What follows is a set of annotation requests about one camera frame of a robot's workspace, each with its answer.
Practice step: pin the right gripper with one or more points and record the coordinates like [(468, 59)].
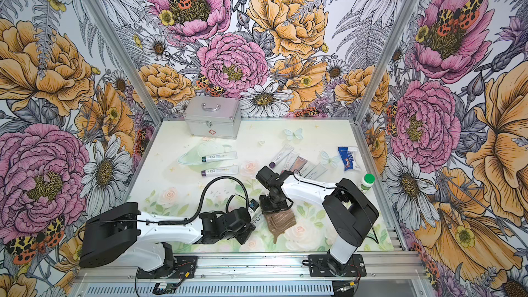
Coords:
[(266, 210)]

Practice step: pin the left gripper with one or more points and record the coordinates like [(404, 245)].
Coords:
[(246, 231)]

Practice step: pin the metallic pink toothpaste tube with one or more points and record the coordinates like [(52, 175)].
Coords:
[(298, 164)]

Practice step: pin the black cap toothpaste tube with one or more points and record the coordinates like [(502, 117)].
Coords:
[(307, 169)]

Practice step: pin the purple cap toothpaste tube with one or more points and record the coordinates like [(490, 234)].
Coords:
[(281, 155), (221, 171)]

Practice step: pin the pink cap toothpaste tube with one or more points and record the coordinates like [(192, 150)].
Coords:
[(289, 161)]

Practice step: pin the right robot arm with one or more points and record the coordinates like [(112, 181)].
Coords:
[(349, 210)]

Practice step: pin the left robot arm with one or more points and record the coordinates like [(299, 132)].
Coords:
[(127, 237)]

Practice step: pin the dark green cap toothpaste tube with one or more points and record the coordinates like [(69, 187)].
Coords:
[(218, 157)]

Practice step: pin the blue bandage packet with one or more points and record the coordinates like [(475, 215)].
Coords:
[(348, 156)]

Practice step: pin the green cap white bottle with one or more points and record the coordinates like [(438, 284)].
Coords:
[(367, 182)]

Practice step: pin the silver metal first-aid case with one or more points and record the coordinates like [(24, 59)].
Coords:
[(214, 117)]

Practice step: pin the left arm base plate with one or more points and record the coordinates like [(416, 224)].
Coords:
[(181, 267)]

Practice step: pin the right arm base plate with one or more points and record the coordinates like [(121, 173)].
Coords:
[(325, 266)]

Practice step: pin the aluminium front rail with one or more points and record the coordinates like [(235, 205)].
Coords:
[(264, 274)]

